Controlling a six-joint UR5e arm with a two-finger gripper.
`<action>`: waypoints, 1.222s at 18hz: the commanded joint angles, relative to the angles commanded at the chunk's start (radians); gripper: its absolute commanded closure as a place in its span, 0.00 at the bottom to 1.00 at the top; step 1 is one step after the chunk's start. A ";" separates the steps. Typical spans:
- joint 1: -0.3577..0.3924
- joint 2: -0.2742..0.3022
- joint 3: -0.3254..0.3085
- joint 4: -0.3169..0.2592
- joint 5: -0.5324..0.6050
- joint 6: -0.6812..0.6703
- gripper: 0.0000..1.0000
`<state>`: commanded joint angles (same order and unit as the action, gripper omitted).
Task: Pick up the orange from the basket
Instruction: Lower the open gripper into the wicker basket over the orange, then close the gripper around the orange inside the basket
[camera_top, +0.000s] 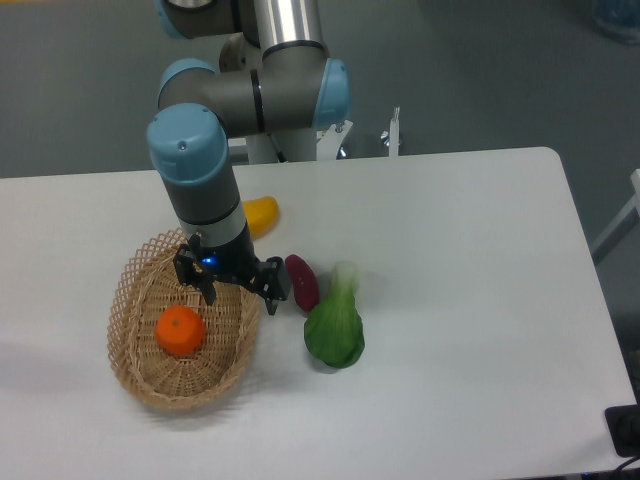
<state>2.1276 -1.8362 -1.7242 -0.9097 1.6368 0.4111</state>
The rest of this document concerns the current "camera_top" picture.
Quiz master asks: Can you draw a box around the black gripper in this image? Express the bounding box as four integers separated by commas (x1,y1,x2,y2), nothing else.
173,224,291,316

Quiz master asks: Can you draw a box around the orange fruit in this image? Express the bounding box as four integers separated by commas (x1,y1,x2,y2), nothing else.
154,305,205,355

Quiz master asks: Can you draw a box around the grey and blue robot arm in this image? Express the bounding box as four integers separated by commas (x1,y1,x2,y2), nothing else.
146,1,351,313

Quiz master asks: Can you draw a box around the woven wicker basket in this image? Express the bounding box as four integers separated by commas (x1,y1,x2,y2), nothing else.
107,229,261,410

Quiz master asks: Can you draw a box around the yellow mango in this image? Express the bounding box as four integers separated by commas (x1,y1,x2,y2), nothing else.
243,196,280,239

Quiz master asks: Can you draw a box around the purple sweet potato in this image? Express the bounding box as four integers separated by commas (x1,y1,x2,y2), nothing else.
285,254,320,312

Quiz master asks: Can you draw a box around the green bok choy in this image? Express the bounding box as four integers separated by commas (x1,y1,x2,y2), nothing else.
304,261,365,369

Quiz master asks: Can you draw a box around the black device at table edge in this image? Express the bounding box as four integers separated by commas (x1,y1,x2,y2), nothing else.
604,404,639,458

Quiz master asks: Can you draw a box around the blue water bottle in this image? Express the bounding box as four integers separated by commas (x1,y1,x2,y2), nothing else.
591,0,639,45

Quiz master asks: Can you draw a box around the white frame at right edge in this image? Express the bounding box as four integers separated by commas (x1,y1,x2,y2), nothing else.
591,169,639,265

